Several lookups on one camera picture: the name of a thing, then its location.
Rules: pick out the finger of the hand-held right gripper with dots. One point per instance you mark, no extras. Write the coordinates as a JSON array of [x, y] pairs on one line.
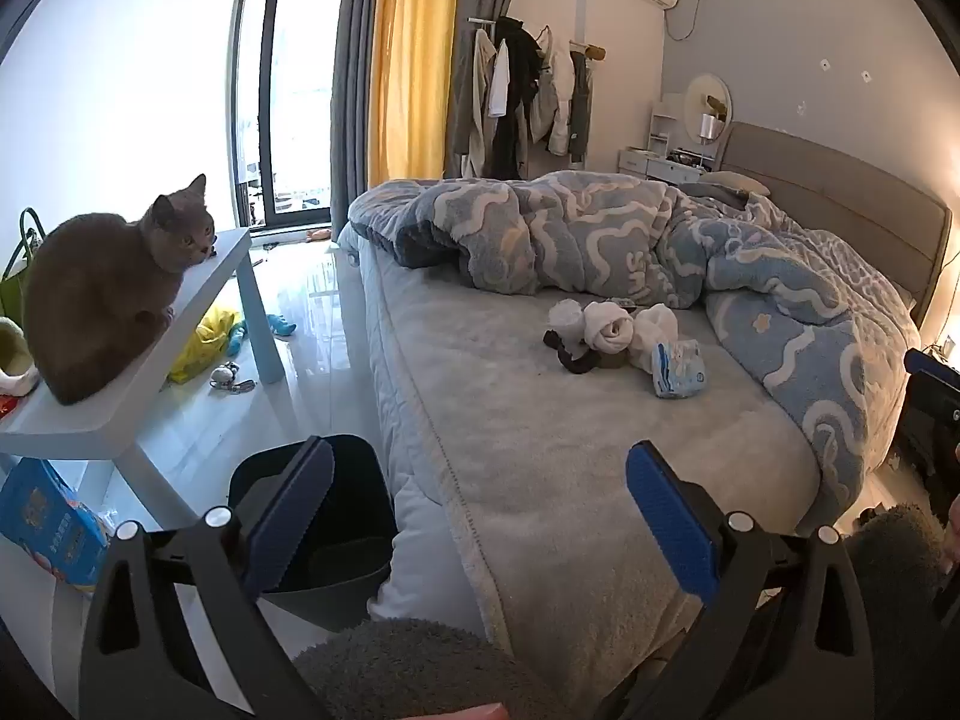
[[934, 364]]

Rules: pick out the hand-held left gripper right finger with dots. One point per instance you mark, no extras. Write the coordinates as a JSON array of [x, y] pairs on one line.
[[671, 517]]

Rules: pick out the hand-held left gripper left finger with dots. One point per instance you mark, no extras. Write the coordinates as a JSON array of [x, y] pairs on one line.
[[292, 517]]

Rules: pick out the black trash bin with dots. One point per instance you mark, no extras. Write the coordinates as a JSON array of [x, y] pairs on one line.
[[352, 510]]

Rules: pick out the blue white plastic wrapper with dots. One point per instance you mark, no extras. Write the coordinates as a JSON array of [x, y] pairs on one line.
[[679, 369]]

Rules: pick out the dark brown scrap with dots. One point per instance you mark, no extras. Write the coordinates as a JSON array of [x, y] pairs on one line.
[[577, 364]]

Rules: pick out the bed with grey cover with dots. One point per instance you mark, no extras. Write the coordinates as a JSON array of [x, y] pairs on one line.
[[525, 420]]

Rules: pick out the blue pet toy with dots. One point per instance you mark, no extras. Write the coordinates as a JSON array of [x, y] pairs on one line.
[[283, 325]]

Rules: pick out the yellow plastic bag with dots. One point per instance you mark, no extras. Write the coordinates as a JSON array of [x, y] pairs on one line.
[[206, 345]]

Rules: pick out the blue patterned fleece blanket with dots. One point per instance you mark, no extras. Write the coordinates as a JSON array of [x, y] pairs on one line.
[[750, 277]]

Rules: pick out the grey padded headboard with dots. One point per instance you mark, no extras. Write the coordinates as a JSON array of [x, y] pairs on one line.
[[825, 180]]

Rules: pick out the blue printed packet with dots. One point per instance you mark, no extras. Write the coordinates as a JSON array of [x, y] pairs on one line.
[[52, 517]]

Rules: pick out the light blue side table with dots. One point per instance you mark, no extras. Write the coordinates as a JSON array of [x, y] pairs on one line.
[[210, 277]]

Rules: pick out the beige pillow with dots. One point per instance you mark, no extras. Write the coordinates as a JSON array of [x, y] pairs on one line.
[[739, 184]]

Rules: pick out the orange floor toy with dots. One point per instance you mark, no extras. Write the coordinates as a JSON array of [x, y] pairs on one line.
[[319, 235]]

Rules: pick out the grey cat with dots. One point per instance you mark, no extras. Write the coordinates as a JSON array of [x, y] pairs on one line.
[[97, 300]]

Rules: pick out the green white plush toy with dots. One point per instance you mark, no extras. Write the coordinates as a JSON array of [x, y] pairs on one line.
[[15, 360]]

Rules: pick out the round white mirror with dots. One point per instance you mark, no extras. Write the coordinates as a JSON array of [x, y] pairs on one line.
[[709, 94]]

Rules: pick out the green bag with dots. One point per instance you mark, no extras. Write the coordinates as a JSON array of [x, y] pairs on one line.
[[15, 292]]

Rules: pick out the white dresser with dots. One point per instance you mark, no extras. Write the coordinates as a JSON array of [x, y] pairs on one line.
[[637, 161]]

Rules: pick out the grey hanging pants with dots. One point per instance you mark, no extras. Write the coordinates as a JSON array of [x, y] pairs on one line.
[[580, 112]]

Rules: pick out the black framed glass door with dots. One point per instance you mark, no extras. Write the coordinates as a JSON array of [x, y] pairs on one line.
[[262, 90]]

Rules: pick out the white hanging jacket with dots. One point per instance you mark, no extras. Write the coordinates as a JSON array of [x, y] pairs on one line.
[[555, 105]]

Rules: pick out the beige hanging coat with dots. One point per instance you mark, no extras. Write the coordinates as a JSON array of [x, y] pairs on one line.
[[469, 112]]

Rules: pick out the grey curtain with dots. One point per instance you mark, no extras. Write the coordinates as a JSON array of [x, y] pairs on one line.
[[352, 75]]

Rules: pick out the clothes rack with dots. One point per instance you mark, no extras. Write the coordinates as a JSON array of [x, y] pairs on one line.
[[589, 51]]

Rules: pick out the white hanging shirt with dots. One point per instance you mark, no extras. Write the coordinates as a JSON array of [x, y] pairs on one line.
[[498, 82]]

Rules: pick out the yellow curtain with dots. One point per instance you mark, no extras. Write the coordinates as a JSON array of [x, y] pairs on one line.
[[412, 60]]

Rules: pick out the black hanging jacket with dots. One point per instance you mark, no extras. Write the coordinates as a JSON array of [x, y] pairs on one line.
[[521, 67]]

